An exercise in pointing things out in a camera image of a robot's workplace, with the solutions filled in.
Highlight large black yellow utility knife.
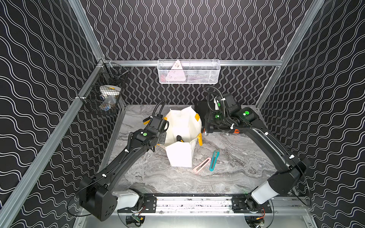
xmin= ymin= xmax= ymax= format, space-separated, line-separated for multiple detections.
xmin=176 ymin=135 xmax=184 ymax=142

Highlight white tote bag yellow handles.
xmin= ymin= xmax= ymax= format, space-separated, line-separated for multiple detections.
xmin=162 ymin=106 xmax=202 ymax=168

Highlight teal utility knife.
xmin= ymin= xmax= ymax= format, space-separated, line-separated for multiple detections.
xmin=209 ymin=150 xmax=220 ymax=172

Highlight pink utility knife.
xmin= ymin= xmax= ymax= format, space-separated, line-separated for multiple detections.
xmin=193 ymin=157 xmax=211 ymax=174

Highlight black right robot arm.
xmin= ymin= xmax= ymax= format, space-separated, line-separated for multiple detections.
xmin=204 ymin=107 xmax=310 ymax=211

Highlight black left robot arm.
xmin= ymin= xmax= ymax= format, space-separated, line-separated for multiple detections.
xmin=79 ymin=129 xmax=166 ymax=221

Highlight black plastic tool case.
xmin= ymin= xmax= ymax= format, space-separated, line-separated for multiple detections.
xmin=194 ymin=101 xmax=258 ymax=135

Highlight pink triangle card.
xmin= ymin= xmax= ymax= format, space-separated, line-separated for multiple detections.
xmin=165 ymin=60 xmax=186 ymax=83

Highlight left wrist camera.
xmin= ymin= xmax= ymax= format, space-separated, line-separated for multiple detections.
xmin=147 ymin=116 xmax=169 ymax=134

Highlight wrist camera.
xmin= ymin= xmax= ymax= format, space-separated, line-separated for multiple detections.
xmin=147 ymin=116 xmax=169 ymax=134
xmin=214 ymin=93 xmax=241 ymax=116

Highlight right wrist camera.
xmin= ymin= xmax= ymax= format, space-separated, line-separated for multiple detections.
xmin=214 ymin=93 xmax=241 ymax=116

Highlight yellow handle screwdriver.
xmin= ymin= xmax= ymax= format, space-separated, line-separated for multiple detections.
xmin=143 ymin=116 xmax=152 ymax=125

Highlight clear wall basket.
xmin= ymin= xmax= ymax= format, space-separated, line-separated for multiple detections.
xmin=157 ymin=59 xmax=221 ymax=85

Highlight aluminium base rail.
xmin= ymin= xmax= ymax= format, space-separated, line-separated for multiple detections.
xmin=81 ymin=195 xmax=309 ymax=216

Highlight black wire mesh basket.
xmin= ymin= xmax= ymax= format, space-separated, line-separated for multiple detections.
xmin=81 ymin=63 xmax=131 ymax=116

